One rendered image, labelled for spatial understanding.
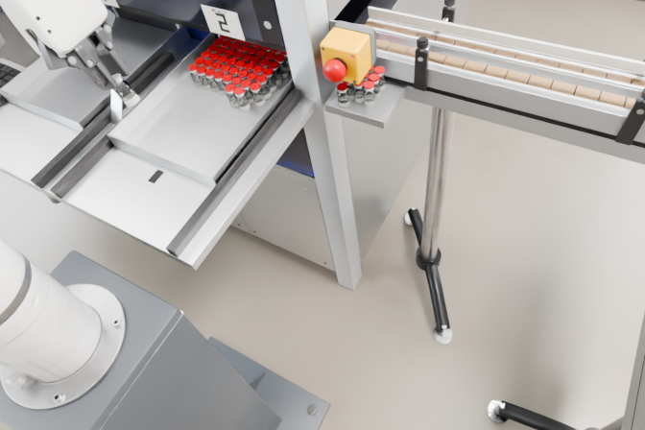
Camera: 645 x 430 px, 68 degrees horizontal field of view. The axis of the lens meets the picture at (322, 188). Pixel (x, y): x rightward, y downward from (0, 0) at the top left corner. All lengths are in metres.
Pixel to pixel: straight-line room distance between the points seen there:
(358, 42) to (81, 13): 0.42
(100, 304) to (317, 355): 0.92
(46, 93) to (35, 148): 0.17
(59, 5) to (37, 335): 0.41
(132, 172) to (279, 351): 0.89
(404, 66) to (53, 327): 0.71
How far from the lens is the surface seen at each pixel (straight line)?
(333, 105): 0.95
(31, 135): 1.17
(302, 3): 0.83
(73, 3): 0.71
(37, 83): 1.30
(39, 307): 0.71
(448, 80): 0.94
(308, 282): 1.72
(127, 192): 0.94
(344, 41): 0.85
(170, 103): 1.06
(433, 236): 1.45
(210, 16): 0.99
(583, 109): 0.91
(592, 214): 1.96
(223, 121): 0.98
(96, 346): 0.82
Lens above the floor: 1.53
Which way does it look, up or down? 53 degrees down
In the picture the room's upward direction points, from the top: 12 degrees counter-clockwise
